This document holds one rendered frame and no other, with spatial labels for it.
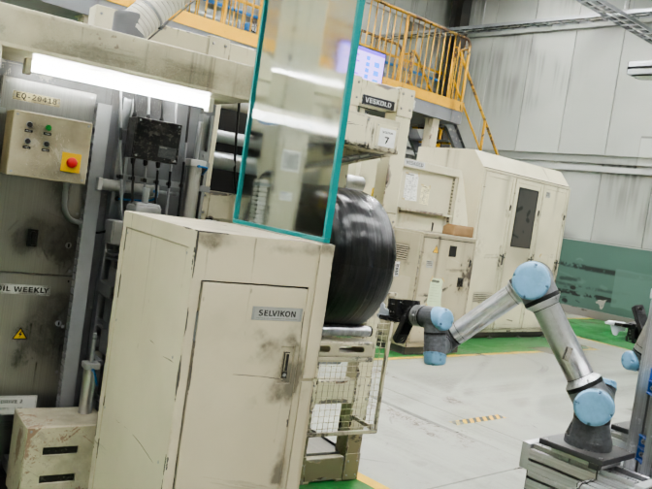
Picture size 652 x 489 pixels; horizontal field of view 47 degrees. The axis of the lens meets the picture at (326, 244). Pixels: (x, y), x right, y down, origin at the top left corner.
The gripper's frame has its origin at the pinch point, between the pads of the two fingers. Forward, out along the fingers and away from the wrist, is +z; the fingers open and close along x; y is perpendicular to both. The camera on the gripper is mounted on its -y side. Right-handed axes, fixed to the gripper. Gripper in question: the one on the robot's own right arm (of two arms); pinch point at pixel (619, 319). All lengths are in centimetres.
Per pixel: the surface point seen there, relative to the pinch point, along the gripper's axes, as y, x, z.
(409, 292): 54, 76, 414
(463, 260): 25, 147, 440
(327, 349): 6, -132, -3
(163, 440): 5, -199, -88
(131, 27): -111, -203, 7
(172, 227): -46, -196, -76
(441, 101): -176, 268, 766
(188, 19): -230, -126, 575
